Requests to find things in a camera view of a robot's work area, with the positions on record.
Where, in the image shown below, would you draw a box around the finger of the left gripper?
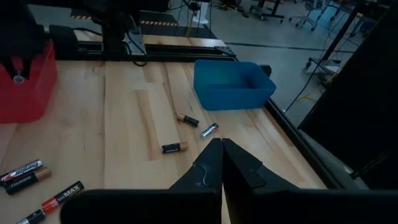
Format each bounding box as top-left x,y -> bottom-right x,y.
22,55 -> 35,81
2,57 -> 17,80

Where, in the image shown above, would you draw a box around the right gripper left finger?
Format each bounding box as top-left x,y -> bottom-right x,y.
60,138 -> 223,224

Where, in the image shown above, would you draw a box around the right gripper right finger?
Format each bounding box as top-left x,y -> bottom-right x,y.
221,138 -> 398,224

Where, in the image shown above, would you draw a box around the small black copper Duracell battery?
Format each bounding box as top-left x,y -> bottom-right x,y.
161,141 -> 189,154
176,113 -> 200,128

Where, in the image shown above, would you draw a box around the small silver Energizer battery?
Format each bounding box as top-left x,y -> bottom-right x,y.
200,122 -> 220,140

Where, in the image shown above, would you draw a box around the black copper Duracell AA battery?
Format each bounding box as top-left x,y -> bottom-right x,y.
3,166 -> 52,196

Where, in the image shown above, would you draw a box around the red black Energizer MAX battery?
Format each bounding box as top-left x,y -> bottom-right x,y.
40,180 -> 85,214

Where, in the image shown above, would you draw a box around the silver and black battery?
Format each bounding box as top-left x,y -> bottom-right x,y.
15,208 -> 47,224

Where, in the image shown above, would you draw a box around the red translucent plastic bin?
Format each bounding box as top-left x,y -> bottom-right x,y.
0,40 -> 58,124

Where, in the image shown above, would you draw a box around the blue plastic bin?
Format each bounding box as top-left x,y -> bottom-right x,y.
193,59 -> 277,112

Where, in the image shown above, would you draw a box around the black mat hazard stripes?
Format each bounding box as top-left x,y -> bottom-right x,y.
70,8 -> 218,40

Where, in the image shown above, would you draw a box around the black folding partition screen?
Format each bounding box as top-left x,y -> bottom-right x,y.
297,7 -> 398,190

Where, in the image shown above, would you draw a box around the metal cart base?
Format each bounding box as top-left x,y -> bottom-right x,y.
305,57 -> 343,85

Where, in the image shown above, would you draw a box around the silver mounting bracket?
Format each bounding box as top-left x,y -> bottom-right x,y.
123,17 -> 147,57

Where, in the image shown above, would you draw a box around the yellow floor cable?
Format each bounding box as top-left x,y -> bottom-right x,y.
297,88 -> 323,103

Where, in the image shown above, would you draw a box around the white pedestal base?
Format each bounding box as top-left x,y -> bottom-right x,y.
192,1 -> 210,25

